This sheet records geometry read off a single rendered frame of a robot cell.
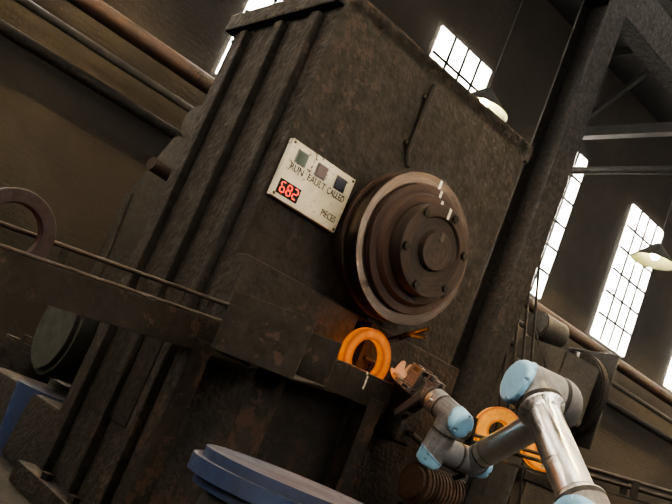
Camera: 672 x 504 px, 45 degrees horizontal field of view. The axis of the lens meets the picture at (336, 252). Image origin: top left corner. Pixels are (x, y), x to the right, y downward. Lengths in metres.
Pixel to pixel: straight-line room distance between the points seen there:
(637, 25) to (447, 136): 5.69
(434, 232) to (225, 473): 1.46
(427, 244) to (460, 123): 0.60
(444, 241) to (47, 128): 6.29
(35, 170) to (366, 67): 6.02
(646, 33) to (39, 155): 5.88
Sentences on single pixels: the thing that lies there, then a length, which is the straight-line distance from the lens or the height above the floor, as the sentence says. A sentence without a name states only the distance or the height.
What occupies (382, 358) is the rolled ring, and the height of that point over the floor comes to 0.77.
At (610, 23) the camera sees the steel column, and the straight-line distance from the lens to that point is 7.90.
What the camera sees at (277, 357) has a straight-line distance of 1.76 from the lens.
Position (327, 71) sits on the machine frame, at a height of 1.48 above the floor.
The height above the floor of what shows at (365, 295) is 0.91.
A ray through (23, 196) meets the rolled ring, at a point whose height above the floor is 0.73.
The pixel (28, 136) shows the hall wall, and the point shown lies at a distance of 8.28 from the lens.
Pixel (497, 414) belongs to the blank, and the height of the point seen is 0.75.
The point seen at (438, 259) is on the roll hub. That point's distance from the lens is 2.43.
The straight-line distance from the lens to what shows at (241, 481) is 1.07.
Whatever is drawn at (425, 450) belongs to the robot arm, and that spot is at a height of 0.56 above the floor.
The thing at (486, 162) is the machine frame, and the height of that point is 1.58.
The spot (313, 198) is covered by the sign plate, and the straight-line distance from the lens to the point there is 2.39.
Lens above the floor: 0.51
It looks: 12 degrees up
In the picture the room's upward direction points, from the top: 22 degrees clockwise
